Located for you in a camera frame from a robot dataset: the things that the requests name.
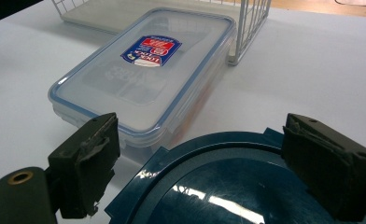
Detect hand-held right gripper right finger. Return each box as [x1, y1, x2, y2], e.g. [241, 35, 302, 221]
[281, 113, 366, 222]

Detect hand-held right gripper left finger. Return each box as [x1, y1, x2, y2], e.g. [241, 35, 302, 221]
[47, 112, 121, 219]

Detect clear rectangular food container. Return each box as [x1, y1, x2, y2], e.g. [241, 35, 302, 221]
[48, 7, 237, 157]

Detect dark blue round container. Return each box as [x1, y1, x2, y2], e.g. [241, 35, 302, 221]
[105, 127, 366, 224]

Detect white wire rack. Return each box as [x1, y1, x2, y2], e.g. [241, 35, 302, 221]
[50, 0, 273, 66]

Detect wooden board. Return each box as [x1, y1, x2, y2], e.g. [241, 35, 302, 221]
[269, 0, 366, 19]

